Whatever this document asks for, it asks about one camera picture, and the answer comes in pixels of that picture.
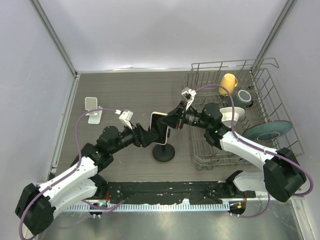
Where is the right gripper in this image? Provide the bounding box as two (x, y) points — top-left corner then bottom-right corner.
(158, 100), (211, 130)

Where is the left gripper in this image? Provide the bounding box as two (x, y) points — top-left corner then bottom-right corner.
(109, 121), (158, 155)

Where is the phone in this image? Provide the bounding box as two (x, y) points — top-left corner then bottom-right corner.
(149, 111), (169, 145)

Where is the black round-base phone stand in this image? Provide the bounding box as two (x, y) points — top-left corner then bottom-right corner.
(152, 128), (176, 162)

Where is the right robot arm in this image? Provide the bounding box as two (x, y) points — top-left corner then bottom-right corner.
(157, 101), (313, 203)

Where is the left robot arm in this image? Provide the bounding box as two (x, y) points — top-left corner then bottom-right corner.
(15, 123), (160, 239)

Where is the silver folding phone stand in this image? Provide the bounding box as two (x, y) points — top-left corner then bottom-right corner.
(84, 96), (103, 125)

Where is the white bowl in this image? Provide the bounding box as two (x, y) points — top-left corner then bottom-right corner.
(219, 107), (245, 128)

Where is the yellow mug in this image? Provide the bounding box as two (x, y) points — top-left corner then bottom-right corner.
(220, 73), (239, 94)

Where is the dark green mug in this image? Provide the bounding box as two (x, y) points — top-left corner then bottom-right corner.
(227, 90), (253, 109)

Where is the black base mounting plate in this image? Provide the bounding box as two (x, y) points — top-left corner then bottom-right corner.
(77, 180), (256, 205)

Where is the blue-green plate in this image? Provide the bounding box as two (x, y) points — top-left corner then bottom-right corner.
(242, 120), (293, 142)

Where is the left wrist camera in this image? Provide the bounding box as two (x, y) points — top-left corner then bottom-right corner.
(115, 109), (134, 130)

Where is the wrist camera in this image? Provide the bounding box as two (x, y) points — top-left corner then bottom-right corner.
(115, 109), (134, 130)
(181, 87), (197, 110)

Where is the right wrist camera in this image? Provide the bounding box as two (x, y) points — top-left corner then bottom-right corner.
(181, 87), (197, 110)

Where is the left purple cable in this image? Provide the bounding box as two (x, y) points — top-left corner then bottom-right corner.
(18, 108), (128, 240)

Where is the purple cable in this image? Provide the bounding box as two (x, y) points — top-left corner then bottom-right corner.
(192, 84), (315, 219)
(18, 108), (128, 240)

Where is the metal wire dish rack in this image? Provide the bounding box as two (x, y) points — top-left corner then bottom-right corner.
(183, 57), (292, 170)

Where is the white slotted cable duct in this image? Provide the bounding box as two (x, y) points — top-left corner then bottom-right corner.
(65, 201), (230, 213)

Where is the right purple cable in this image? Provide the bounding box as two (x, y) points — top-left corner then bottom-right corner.
(192, 84), (315, 219)

